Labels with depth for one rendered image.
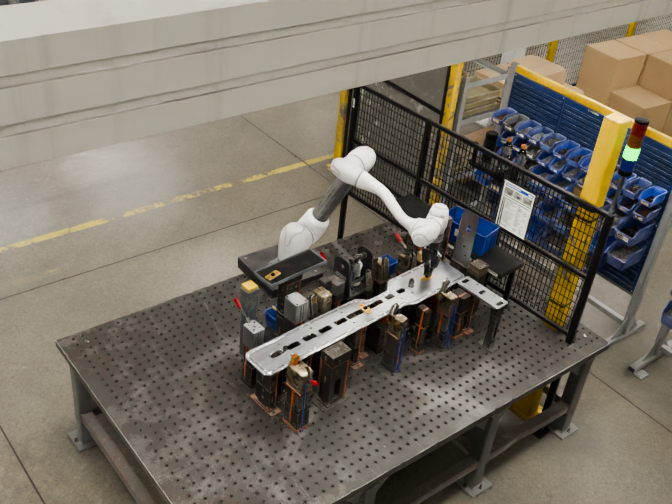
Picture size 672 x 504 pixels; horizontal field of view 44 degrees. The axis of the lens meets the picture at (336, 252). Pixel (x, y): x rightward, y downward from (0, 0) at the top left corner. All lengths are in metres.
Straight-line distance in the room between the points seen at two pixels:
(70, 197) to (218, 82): 6.26
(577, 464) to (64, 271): 3.67
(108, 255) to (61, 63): 5.62
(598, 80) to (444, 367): 4.38
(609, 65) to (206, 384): 5.19
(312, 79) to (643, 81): 7.63
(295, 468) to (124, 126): 3.20
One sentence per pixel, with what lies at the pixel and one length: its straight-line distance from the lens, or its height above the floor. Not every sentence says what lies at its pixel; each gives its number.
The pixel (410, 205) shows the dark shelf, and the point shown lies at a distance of 5.11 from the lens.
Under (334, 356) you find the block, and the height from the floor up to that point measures 1.03.
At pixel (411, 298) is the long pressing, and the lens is 4.39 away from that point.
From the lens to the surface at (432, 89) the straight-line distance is 6.33.
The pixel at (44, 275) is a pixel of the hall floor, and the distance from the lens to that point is 6.19.
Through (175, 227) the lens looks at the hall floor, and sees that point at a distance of 6.61.
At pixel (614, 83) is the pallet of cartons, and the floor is 0.82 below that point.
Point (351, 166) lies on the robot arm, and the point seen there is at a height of 1.52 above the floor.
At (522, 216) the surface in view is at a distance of 4.71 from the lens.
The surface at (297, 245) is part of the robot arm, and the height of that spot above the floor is 0.95.
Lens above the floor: 3.64
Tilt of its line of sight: 35 degrees down
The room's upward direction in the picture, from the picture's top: 6 degrees clockwise
